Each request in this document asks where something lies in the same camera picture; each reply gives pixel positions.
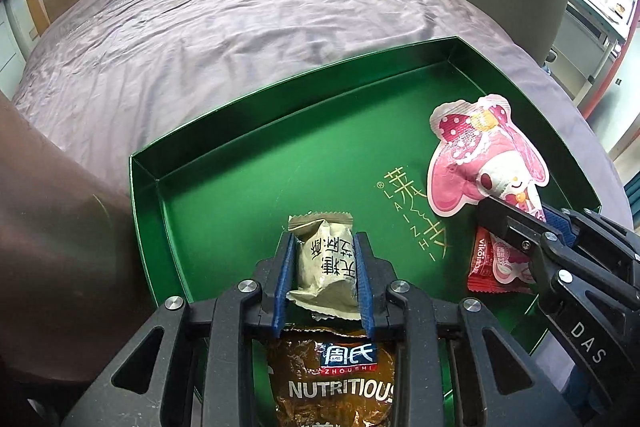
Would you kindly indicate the pink cartoon character snack packet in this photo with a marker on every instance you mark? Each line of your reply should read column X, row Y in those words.
column 465, row 167

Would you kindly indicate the brown snack packet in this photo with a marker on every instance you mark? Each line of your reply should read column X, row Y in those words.
column 330, row 392

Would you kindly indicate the white drawer cabinet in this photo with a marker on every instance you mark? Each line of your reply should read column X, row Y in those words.
column 10, row 47

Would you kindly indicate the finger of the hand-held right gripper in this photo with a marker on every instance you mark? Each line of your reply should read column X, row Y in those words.
column 560, row 218
column 510, row 224

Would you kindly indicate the white desk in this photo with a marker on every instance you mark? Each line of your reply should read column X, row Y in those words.
column 595, row 7

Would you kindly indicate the square red snack packet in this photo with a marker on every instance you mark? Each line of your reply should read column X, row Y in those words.
column 492, row 269

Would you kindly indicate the brown and black cylindrical appliance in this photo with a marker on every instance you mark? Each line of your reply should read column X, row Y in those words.
column 60, row 232

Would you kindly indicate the green cardboard tray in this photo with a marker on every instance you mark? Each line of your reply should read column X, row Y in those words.
column 240, row 197

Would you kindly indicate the beige snack packet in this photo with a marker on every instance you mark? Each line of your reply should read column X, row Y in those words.
column 325, row 272

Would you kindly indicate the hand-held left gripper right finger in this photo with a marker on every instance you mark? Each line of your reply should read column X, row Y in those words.
column 364, row 287

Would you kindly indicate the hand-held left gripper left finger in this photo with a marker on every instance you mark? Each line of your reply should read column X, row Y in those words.
column 282, row 287

